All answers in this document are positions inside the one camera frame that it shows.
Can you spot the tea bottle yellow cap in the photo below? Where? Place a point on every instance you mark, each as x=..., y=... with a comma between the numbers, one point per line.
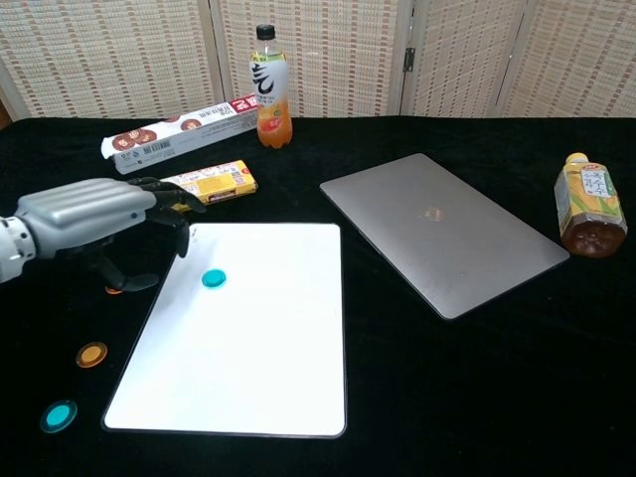
x=591, y=208

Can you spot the black tablecloth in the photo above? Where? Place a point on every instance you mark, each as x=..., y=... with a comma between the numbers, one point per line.
x=447, y=387

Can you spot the orange drink bottle black cap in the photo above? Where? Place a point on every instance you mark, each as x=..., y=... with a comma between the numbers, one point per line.
x=270, y=89

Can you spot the white board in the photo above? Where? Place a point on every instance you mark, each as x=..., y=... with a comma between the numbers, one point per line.
x=248, y=358

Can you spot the orange disc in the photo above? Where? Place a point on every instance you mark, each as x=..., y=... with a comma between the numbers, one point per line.
x=114, y=290
x=91, y=355

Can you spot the silver laptop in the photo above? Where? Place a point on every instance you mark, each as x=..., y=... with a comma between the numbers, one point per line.
x=447, y=248

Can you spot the teal disc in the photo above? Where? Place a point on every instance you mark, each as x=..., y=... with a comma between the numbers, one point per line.
x=58, y=416
x=214, y=278

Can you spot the yellow snack box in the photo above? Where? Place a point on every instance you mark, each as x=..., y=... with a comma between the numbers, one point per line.
x=223, y=181

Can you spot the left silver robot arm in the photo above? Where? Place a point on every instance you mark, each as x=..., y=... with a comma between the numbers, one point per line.
x=12, y=253

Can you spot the black screen hinge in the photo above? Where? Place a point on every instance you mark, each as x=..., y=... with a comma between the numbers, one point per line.
x=409, y=58

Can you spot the long white cookie box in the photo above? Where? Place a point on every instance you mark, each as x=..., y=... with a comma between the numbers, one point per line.
x=189, y=131

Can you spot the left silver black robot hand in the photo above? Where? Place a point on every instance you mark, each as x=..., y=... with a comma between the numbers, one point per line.
x=84, y=213

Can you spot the woven folding screen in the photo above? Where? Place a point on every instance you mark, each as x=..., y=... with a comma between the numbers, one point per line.
x=124, y=49

